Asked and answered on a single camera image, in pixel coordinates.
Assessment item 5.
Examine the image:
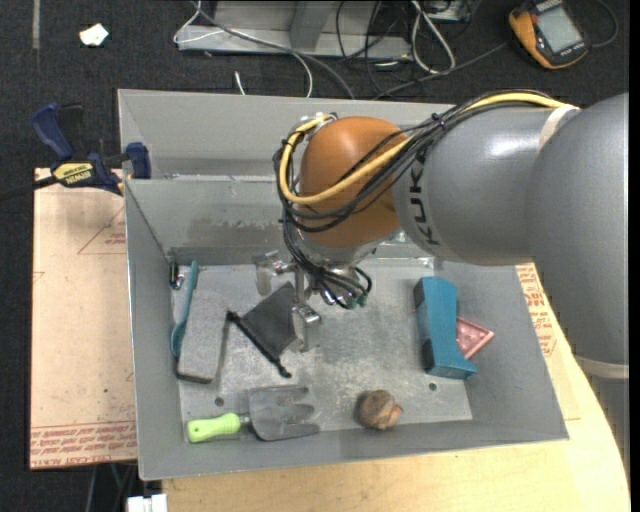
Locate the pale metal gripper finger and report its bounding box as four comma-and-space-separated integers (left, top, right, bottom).
251, 249, 284, 297
291, 303, 323, 354

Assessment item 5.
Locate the grey metal bin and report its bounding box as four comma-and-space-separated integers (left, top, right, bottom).
117, 88, 570, 482

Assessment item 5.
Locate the brown round ball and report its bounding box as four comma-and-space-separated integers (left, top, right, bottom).
353, 388, 404, 432

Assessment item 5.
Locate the teal blue box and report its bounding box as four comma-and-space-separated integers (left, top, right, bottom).
412, 275, 479, 381

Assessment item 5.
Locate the pink triangle piece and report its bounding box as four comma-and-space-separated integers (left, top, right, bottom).
454, 316, 496, 360

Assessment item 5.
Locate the brown cardboard board red print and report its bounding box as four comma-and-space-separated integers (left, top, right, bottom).
29, 167, 559, 471

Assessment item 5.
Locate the teal plastic brush handle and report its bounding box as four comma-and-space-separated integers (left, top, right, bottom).
169, 259, 200, 359

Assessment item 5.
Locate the green-handled metal garden fork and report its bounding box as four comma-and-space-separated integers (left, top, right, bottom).
186, 384, 321, 445

